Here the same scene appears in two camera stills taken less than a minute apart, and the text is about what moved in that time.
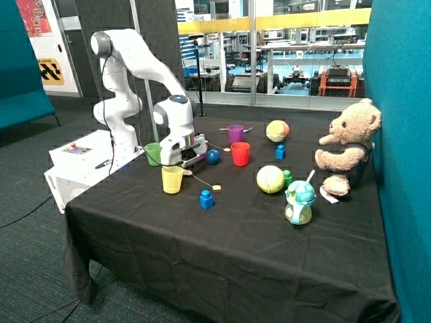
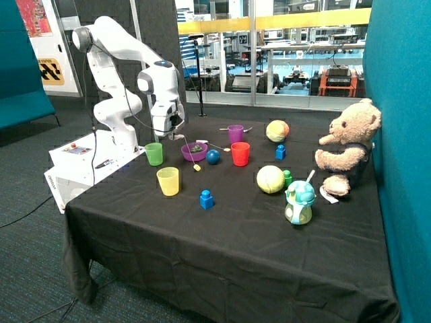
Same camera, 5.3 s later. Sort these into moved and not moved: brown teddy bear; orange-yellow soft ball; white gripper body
Moved: white gripper body
Not moved: orange-yellow soft ball; brown teddy bear
